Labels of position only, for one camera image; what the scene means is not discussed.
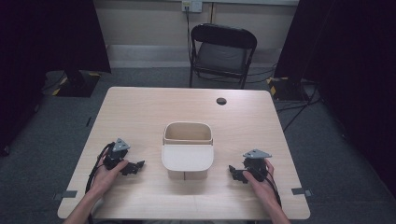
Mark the person's left hand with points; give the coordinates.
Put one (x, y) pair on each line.
(104, 180)

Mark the black folding chair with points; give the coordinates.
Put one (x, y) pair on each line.
(222, 56)

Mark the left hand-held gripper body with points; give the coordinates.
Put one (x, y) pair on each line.
(115, 155)

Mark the black curtain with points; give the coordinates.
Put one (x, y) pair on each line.
(351, 62)
(46, 46)

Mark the grey tape strip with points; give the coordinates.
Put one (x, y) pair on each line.
(66, 194)
(301, 191)

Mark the white wall socket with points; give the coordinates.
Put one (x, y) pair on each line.
(192, 5)

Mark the beige bin with swing lid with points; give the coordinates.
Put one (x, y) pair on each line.
(186, 157)

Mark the person's right hand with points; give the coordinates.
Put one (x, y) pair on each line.
(263, 188)

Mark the black stand base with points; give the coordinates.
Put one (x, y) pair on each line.
(285, 88)
(77, 84)

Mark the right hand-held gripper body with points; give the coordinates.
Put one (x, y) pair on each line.
(257, 166)

